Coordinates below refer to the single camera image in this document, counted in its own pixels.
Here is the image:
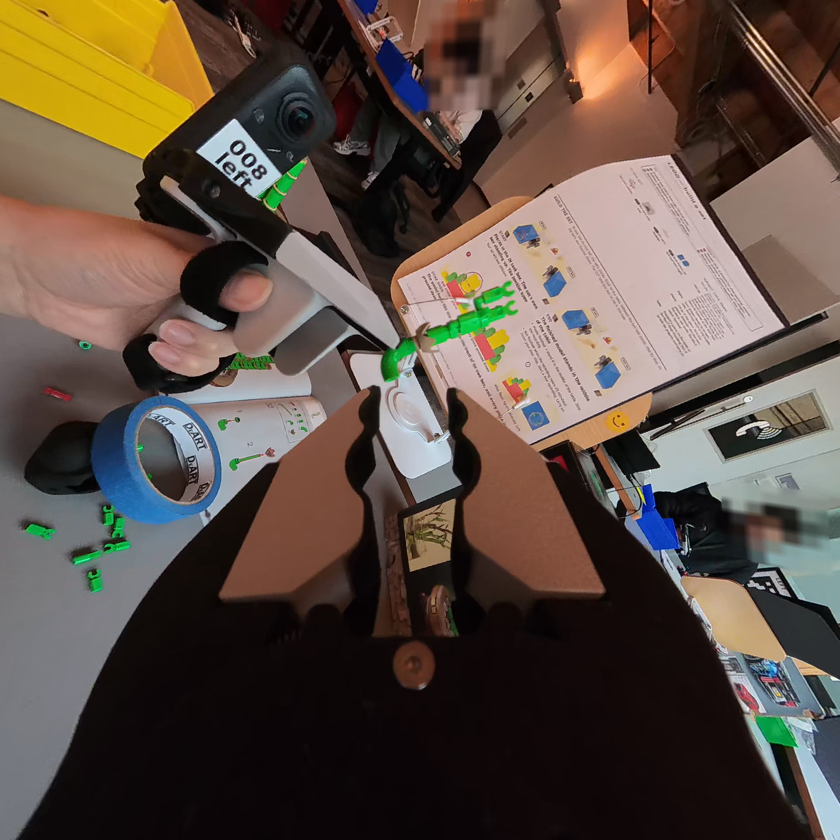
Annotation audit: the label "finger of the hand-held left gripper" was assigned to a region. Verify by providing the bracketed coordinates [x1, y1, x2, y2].
[273, 314, 361, 379]
[274, 230, 400, 350]

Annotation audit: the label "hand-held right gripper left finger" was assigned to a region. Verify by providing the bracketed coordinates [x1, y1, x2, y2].
[218, 386, 383, 637]

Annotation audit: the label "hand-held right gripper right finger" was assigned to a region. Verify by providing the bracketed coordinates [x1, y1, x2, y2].
[446, 387, 606, 636]

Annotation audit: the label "green lego bamboo stalk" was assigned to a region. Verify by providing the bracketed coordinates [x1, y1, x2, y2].
[382, 281, 516, 385]
[257, 159, 308, 210]

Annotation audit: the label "lego instruction booklet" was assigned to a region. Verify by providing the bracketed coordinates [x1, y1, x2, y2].
[172, 354, 327, 526]

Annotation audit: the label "black lego box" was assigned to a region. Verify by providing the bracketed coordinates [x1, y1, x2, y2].
[384, 438, 624, 639]

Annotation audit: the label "scattered green lego pieces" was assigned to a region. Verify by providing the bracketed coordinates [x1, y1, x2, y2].
[25, 340, 131, 593]

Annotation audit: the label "person's left hand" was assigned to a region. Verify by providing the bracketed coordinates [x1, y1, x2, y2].
[0, 193, 275, 378]

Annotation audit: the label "white plastic holder plate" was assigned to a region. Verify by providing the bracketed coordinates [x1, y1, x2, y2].
[348, 350, 455, 479]

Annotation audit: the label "stack of yellow bins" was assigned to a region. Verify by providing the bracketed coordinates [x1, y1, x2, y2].
[0, 0, 214, 158]

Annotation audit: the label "blue masking tape roll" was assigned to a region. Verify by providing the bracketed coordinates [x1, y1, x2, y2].
[91, 395, 223, 525]

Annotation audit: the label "light wooden table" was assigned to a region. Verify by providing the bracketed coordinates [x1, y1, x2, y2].
[681, 574, 788, 664]

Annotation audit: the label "black cup of pieces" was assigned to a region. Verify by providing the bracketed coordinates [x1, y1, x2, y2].
[25, 421, 102, 494]

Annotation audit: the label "black phone sign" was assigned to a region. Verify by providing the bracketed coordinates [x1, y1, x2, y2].
[705, 390, 831, 463]

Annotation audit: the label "white cabinet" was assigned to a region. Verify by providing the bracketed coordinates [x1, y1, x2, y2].
[489, 39, 578, 135]

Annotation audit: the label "printed task instruction sheet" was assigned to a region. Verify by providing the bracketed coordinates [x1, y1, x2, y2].
[397, 155, 788, 447]

